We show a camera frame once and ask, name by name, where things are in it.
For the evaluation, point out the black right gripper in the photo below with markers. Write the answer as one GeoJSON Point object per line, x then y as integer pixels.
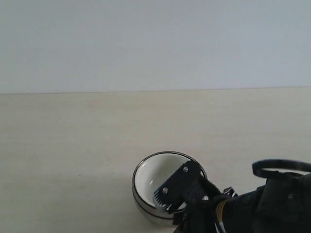
{"type": "Point", "coordinates": [201, 217]}

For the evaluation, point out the ribbed stainless steel bowl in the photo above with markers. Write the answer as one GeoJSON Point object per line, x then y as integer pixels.
{"type": "Point", "coordinates": [139, 201]}

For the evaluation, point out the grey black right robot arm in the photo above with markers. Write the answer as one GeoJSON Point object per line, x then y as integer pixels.
{"type": "Point", "coordinates": [276, 207]}

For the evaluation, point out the cream white plastic bowl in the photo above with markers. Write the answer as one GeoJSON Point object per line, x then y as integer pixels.
{"type": "Point", "coordinates": [153, 172]}

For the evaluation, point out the smooth stainless steel bowl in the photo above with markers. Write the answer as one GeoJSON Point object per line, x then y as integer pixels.
{"type": "Point", "coordinates": [163, 219]}

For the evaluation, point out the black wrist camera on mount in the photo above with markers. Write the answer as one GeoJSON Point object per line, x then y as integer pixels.
{"type": "Point", "coordinates": [187, 185]}

